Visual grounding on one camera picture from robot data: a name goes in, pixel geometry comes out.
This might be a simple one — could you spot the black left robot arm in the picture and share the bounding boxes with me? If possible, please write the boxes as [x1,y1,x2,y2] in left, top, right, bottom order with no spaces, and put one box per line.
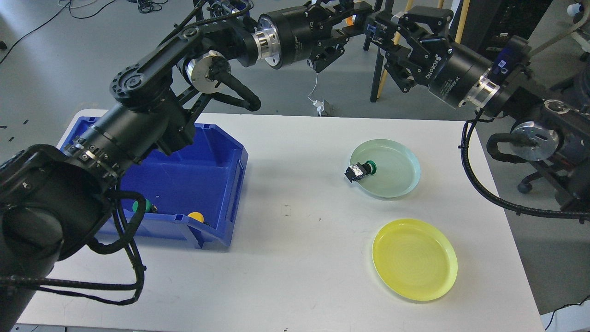
[1,0,374,332]

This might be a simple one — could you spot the yellow button front edge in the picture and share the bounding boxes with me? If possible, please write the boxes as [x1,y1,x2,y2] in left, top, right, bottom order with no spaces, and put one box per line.
[188,212,208,225]

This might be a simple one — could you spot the green button front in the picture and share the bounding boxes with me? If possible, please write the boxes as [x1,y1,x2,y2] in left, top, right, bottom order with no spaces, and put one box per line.
[131,199,158,213]

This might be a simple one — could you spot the black office chair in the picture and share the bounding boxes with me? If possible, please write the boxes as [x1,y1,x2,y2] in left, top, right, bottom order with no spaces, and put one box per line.
[512,68,589,213]

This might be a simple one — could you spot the black computer tower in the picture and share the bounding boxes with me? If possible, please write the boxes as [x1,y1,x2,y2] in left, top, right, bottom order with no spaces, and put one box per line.
[448,0,551,51]

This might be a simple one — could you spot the green push button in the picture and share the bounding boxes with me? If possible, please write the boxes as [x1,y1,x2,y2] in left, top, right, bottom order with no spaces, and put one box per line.
[344,160,377,183]

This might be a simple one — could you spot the black tripod right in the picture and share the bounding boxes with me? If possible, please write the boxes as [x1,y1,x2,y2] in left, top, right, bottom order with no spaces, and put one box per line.
[362,31,387,103]

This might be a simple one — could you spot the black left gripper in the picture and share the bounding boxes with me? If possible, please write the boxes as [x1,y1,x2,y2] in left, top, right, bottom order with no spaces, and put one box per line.
[256,1,374,72]

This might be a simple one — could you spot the yellow push button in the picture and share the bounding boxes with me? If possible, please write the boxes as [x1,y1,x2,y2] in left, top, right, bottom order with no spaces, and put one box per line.
[348,13,376,40]

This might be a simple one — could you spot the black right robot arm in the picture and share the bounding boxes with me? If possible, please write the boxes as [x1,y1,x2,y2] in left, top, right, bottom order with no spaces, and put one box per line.
[364,6,589,223]

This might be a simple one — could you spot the black floor cables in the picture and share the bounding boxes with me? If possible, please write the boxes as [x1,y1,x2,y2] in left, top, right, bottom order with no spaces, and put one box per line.
[0,0,194,51]

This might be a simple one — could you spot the light green plate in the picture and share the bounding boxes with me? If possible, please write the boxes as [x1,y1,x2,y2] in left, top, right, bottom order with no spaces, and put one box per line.
[349,139,421,198]

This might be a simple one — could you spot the yellow plate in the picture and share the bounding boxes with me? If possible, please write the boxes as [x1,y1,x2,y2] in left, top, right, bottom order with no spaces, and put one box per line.
[371,218,459,302]

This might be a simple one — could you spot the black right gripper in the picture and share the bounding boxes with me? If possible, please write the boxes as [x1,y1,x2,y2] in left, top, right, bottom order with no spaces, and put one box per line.
[366,6,500,108]

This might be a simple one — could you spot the white cable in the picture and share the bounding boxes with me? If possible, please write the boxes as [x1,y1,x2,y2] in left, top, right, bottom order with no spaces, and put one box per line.
[307,69,323,103]

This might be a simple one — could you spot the white power adapter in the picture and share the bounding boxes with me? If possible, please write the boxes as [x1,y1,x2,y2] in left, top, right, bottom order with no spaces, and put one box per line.
[312,100,336,116]

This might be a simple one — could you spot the wooden easel legs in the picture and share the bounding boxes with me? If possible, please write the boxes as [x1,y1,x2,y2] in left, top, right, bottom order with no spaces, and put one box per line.
[376,0,471,100]

